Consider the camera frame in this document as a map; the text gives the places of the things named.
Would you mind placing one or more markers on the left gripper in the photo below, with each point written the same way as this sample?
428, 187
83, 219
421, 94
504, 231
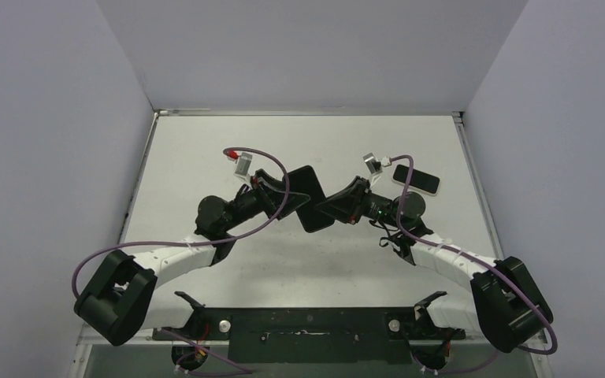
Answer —
269, 205

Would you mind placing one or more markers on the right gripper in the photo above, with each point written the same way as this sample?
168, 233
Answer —
361, 195

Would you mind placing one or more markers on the black phone case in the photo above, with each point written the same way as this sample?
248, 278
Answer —
305, 193

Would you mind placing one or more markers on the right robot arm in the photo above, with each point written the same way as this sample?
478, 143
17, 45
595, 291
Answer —
502, 302

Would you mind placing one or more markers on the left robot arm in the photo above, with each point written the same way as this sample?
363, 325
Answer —
116, 300

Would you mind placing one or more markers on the cream-edged spare phone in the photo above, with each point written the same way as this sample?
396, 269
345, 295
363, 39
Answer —
419, 180

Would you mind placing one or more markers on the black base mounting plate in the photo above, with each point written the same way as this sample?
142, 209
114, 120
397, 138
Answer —
318, 335

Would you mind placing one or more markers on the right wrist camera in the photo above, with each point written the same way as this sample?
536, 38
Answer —
373, 164

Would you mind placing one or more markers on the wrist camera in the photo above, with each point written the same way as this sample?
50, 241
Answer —
243, 164
373, 164

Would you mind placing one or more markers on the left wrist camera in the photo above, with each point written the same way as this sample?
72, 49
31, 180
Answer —
243, 164

